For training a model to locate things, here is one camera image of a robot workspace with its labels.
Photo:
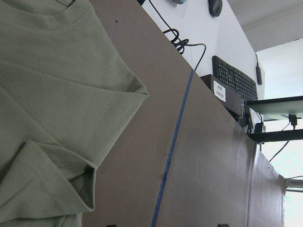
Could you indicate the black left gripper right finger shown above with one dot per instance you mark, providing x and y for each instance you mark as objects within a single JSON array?
[{"x": 223, "y": 225}]

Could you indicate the olive green long-sleeve shirt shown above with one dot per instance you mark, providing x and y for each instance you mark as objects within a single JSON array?
[{"x": 66, "y": 96}]

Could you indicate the brown paper table cover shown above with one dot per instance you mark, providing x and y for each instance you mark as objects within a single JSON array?
[{"x": 182, "y": 161}]

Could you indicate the black box with label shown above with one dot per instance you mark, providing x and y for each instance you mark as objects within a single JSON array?
[{"x": 229, "y": 99}]

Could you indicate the black keyboard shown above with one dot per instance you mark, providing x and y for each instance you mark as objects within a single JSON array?
[{"x": 235, "y": 79}]

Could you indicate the black computer mouse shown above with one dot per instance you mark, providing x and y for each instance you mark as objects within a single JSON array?
[{"x": 215, "y": 7}]

